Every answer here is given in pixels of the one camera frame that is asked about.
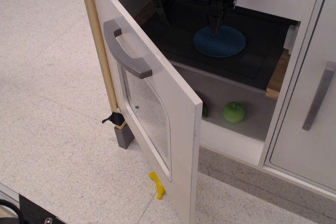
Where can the red green toy strawberry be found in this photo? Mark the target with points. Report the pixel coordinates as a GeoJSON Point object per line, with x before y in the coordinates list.
{"type": "Point", "coordinates": [204, 111]}

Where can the wooden kitchen leg post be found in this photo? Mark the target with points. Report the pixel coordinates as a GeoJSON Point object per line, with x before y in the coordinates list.
{"type": "Point", "coordinates": [123, 133]}

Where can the blue round plate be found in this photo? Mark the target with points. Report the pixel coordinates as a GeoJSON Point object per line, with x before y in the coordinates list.
{"type": "Point", "coordinates": [227, 42]}

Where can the white cupboard door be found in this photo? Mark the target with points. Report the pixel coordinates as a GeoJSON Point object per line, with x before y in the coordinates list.
{"type": "Point", "coordinates": [310, 155]}

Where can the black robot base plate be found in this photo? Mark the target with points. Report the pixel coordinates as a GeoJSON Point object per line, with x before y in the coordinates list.
{"type": "Point", "coordinates": [34, 213]}

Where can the white oven door with window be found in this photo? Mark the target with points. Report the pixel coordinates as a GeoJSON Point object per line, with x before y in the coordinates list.
{"type": "Point", "coordinates": [160, 108]}

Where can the green toy apple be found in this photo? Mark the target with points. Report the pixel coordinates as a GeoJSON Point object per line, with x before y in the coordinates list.
{"type": "Point", "coordinates": [233, 112]}

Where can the grey cupboard door handle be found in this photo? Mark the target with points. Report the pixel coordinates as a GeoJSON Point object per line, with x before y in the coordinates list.
{"type": "Point", "coordinates": [320, 94]}

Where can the yellow toy banana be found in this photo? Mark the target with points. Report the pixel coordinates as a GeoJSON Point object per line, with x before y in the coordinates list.
{"type": "Point", "coordinates": [159, 186]}

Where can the black clamp lever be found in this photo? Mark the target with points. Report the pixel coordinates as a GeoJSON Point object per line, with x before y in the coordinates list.
{"type": "Point", "coordinates": [116, 118]}

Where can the white toy kitchen cabinet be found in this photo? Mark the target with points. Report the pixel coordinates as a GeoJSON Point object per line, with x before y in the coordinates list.
{"type": "Point", "coordinates": [261, 77]}

